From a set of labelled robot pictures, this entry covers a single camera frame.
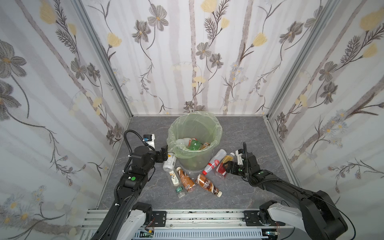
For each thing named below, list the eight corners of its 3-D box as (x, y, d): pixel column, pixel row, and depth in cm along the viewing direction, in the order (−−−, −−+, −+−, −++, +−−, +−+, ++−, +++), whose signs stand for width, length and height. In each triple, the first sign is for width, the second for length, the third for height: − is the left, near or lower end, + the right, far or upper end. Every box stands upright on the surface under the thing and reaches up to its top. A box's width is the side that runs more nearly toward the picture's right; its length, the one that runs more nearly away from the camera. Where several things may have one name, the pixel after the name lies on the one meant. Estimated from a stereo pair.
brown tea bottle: (188, 193, 83) (188, 190, 80) (175, 171, 92) (175, 167, 88) (195, 188, 85) (196, 185, 82) (182, 167, 93) (182, 163, 90)
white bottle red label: (201, 172, 91) (201, 169, 88) (220, 150, 101) (221, 147, 98) (207, 177, 89) (207, 174, 86) (226, 154, 100) (227, 151, 96)
